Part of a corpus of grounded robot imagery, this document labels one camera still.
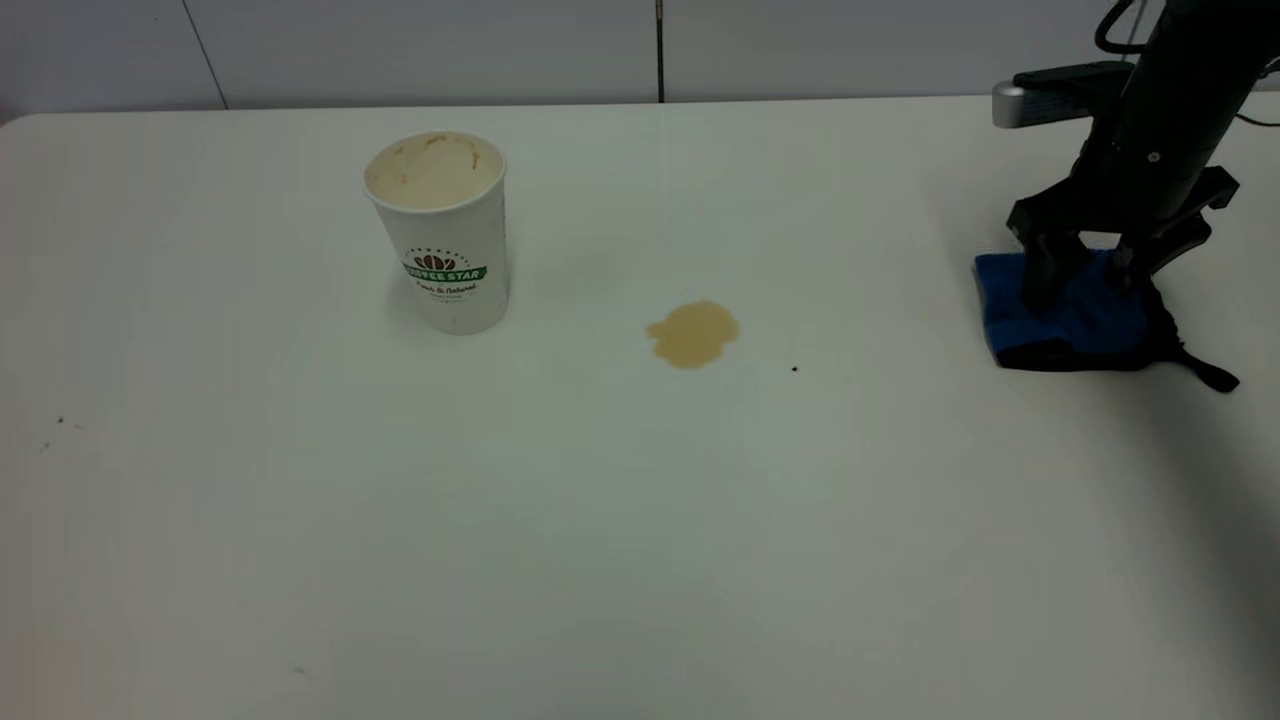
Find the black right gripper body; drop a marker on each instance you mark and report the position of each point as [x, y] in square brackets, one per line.
[1130, 195]

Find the blue microfibre cloth black trim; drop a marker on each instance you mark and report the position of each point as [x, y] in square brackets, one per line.
[1090, 325]

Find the tan coffee spill puddle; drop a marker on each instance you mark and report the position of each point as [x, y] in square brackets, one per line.
[693, 334]

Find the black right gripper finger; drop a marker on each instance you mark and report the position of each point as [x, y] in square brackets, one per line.
[1050, 270]
[1150, 250]

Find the white paper coffee cup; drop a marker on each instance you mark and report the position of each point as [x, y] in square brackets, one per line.
[450, 250]

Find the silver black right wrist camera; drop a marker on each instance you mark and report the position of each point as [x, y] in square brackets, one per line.
[1060, 95]

